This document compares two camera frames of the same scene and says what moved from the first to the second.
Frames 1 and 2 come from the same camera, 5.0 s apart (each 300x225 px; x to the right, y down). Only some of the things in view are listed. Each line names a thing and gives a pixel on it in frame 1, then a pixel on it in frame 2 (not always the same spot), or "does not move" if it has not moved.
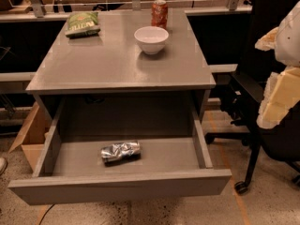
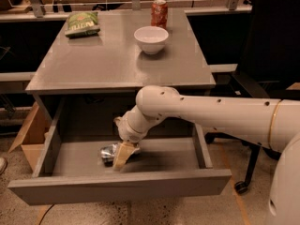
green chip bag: (82, 25) does not move
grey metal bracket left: (37, 5) does not move
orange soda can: (159, 13) does not move
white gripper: (290, 39) to (128, 130)
